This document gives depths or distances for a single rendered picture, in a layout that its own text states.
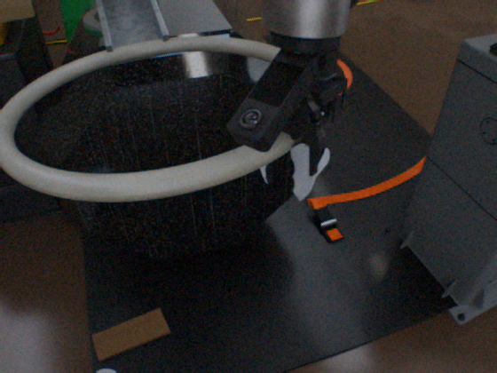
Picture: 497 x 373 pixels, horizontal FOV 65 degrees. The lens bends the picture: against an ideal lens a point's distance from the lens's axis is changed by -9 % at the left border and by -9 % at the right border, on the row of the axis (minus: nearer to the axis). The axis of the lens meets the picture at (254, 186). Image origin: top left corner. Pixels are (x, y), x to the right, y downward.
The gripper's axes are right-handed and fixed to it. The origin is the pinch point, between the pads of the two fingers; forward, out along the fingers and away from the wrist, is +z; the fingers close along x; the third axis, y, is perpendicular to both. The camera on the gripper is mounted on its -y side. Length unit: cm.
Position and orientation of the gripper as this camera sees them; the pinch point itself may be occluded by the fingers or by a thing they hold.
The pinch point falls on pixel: (281, 186)
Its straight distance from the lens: 54.4
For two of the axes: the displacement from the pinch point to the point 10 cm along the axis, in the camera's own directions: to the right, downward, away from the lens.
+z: -0.2, 7.7, 6.3
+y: 6.5, -4.7, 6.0
